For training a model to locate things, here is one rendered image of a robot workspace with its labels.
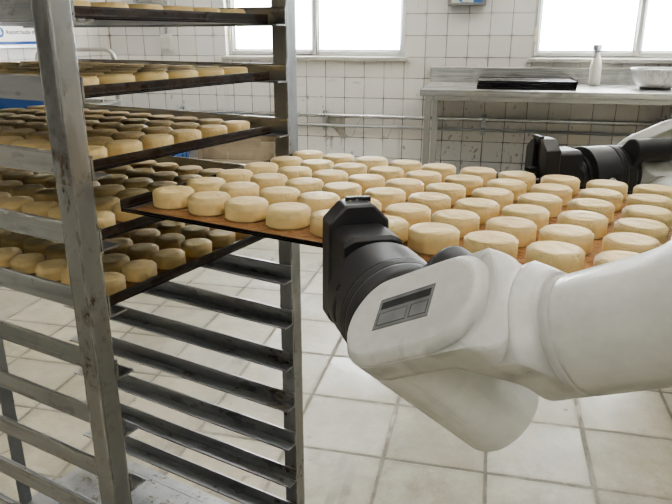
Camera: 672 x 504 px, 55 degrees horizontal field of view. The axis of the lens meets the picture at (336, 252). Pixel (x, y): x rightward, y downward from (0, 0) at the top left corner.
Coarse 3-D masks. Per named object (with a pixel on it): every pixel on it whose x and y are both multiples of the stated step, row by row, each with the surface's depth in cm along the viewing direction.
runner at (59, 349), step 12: (0, 324) 96; (12, 324) 95; (0, 336) 97; (12, 336) 96; (24, 336) 94; (36, 336) 92; (48, 336) 91; (36, 348) 93; (48, 348) 92; (60, 348) 90; (72, 348) 89; (72, 360) 89; (120, 372) 87
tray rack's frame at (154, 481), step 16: (0, 352) 140; (0, 368) 140; (0, 400) 142; (16, 416) 146; (16, 448) 147; (128, 464) 166; (16, 480) 149; (64, 480) 160; (80, 480) 160; (96, 480) 160; (160, 480) 160; (176, 480) 160; (96, 496) 155; (144, 496) 155; (160, 496) 155; (176, 496) 155; (192, 496) 155; (208, 496) 155
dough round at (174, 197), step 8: (152, 192) 78; (160, 192) 77; (168, 192) 77; (176, 192) 77; (184, 192) 77; (192, 192) 78; (160, 200) 77; (168, 200) 76; (176, 200) 77; (184, 200) 77; (160, 208) 77; (168, 208) 77; (176, 208) 77; (184, 208) 78
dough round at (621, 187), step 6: (594, 180) 84; (600, 180) 84; (606, 180) 84; (612, 180) 84; (588, 186) 82; (594, 186) 81; (600, 186) 81; (606, 186) 80; (612, 186) 80; (618, 186) 80; (624, 186) 81; (624, 192) 81; (624, 198) 81
